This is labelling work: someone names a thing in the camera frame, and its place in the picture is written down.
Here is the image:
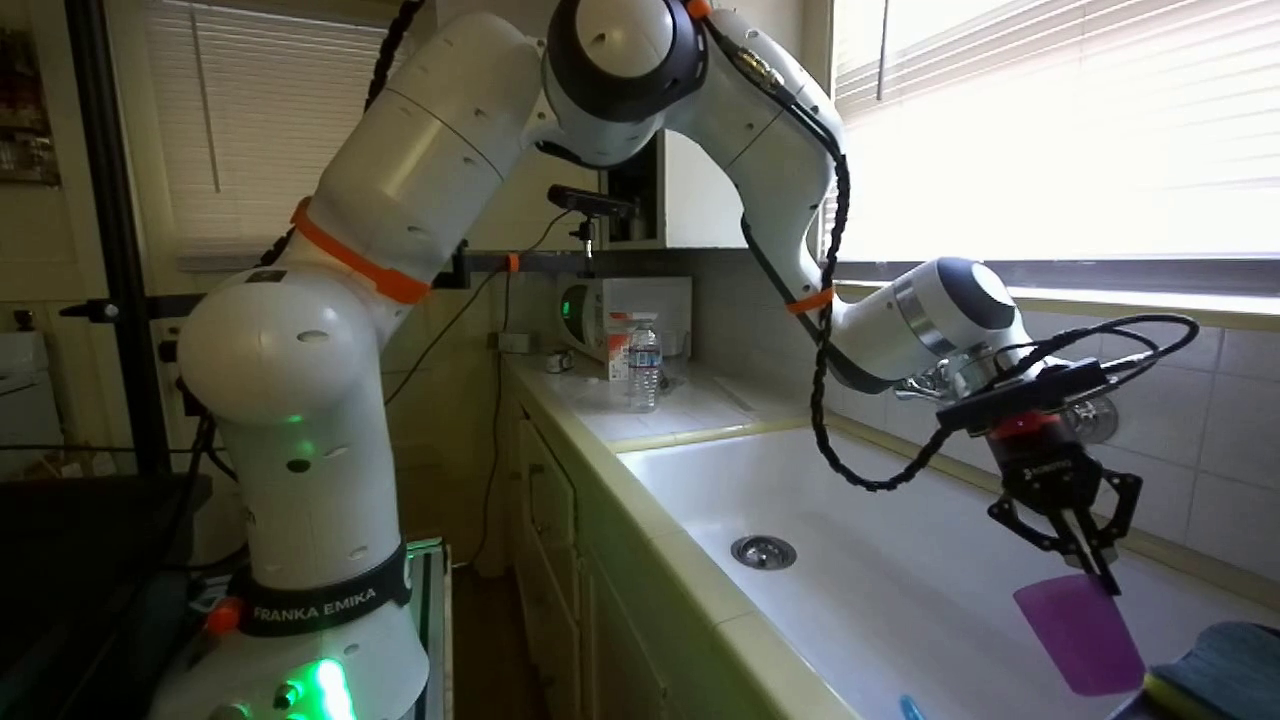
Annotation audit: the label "black camera on stand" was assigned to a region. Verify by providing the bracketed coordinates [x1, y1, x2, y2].
[548, 185, 640, 243]

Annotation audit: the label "white sink basin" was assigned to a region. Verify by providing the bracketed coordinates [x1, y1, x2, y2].
[615, 419, 1280, 720]

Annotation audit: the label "white wall cabinet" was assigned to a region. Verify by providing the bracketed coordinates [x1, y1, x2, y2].
[601, 133, 745, 248]

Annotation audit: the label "clear water bottle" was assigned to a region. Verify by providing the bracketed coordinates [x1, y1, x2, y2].
[629, 310, 664, 413]

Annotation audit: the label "white window blinds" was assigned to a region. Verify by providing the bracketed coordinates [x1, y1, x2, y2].
[831, 0, 1280, 260]

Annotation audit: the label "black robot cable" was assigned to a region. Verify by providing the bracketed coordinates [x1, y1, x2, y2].
[738, 77, 1205, 495]

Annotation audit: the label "grey cloth sponge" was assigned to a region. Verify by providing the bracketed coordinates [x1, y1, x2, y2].
[1108, 620, 1280, 720]

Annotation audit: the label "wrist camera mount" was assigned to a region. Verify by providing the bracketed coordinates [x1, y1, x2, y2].
[936, 358, 1108, 432]

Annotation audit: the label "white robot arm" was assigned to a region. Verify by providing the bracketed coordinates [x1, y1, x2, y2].
[180, 0, 1138, 637]

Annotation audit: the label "robot base with led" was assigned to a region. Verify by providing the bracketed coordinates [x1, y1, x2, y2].
[148, 541, 453, 720]

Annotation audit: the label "sink drain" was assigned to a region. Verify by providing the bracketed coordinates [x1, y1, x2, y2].
[733, 536, 795, 572]

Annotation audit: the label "white appliance green light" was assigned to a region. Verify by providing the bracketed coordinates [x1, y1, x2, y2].
[555, 276, 691, 358]

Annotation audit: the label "purple plastic cup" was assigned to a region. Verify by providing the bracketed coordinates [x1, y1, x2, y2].
[1010, 574, 1142, 696]

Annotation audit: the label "chrome wall faucet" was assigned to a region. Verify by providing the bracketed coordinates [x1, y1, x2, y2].
[1065, 395, 1118, 442]

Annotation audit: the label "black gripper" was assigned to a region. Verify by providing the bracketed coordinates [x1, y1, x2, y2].
[988, 413, 1142, 596]

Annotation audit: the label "clear bottle orange label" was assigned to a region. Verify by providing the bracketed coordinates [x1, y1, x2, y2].
[604, 310, 631, 384]

